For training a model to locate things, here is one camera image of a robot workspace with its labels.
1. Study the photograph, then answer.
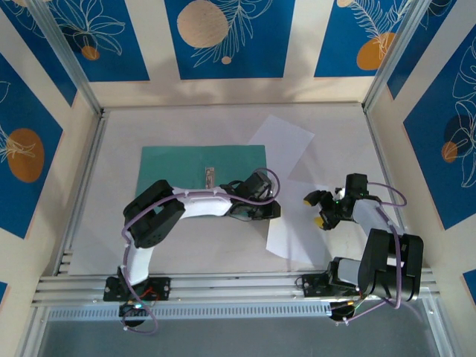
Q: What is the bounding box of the green paper folder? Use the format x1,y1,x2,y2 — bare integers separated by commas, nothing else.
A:
133,144,272,220

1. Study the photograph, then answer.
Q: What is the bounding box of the wide aluminium extrusion rail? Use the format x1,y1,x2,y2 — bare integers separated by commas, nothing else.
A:
31,268,440,309

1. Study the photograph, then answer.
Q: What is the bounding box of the grey slotted cable duct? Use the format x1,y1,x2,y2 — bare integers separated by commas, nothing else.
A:
46,300,334,323

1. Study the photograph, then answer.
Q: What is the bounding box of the aluminium corner post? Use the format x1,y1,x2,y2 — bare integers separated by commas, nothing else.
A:
360,0,432,112
26,0,107,117

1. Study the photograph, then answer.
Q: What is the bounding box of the aluminium frame bar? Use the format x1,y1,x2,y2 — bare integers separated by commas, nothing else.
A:
16,306,51,357
423,293,460,357

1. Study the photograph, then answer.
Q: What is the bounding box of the black controller box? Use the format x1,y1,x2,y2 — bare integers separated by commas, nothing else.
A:
329,300,367,321
118,301,150,329

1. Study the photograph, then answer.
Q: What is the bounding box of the white paper sheet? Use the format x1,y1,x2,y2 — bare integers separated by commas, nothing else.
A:
265,171,335,266
247,114,315,183

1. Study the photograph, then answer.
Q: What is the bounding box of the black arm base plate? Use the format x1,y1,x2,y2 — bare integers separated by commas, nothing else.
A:
103,275,173,302
299,273,371,298

